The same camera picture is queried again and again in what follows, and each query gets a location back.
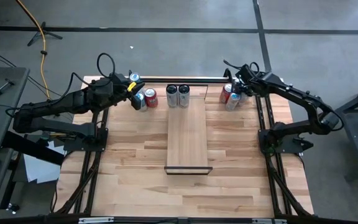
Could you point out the black caster wheel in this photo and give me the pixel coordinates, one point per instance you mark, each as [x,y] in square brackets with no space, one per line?
[12,207]

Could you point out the white palm-print tall can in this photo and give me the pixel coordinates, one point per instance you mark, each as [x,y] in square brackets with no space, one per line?
[184,99]
[171,99]

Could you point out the silver and blue tall can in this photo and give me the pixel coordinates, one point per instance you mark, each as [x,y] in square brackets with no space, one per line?
[134,76]
[232,104]
[143,105]

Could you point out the wooden shelf black metal frame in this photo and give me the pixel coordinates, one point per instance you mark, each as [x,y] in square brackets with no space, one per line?
[186,140]

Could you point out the black post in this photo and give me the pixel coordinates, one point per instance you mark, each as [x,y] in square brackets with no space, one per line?
[130,73]
[227,73]

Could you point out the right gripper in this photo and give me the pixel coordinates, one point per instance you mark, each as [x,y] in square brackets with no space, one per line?
[250,80]

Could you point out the black tripod stand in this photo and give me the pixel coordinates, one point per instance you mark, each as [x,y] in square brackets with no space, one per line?
[43,30]

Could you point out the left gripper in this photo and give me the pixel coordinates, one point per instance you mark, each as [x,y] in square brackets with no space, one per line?
[121,84]

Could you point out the black aluminium rig frame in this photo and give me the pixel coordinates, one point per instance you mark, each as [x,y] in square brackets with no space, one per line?
[154,221]

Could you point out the black metal beam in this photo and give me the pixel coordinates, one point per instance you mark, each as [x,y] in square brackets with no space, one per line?
[33,149]

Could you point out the white paper sheets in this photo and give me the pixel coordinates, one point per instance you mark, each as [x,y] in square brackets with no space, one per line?
[39,169]

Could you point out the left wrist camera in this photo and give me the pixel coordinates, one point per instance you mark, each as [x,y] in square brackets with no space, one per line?
[136,102]

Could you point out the silver metal bracket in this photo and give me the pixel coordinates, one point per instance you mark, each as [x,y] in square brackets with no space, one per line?
[269,221]
[95,220]

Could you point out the yellow tag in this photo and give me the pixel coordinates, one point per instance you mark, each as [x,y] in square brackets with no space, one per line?
[131,86]

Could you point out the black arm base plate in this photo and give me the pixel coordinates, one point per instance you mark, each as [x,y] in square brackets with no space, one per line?
[73,146]
[292,148]

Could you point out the red Fanta can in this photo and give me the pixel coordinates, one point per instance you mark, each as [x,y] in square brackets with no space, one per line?
[151,99]
[225,95]

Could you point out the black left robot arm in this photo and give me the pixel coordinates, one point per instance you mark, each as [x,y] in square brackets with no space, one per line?
[57,102]

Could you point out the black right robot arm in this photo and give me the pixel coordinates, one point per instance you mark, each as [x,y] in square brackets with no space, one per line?
[291,92]

